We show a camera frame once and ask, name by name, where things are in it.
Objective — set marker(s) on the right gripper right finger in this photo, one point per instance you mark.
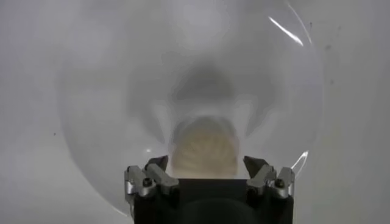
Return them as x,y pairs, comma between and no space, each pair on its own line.
262,179

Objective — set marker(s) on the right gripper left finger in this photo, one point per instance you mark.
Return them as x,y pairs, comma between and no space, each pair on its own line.
163,181

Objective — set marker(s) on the white steamed baozi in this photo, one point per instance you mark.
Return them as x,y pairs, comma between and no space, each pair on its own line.
205,149

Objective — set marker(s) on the white round plate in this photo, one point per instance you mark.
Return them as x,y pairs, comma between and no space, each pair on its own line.
106,91

